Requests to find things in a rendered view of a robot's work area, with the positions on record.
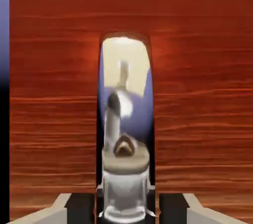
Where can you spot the red-brown wooden cabinet door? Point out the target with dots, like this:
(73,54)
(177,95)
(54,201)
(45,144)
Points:
(49,109)

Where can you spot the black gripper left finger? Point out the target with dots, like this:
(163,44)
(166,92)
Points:
(79,208)

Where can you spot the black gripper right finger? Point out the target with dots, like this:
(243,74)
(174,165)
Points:
(172,208)

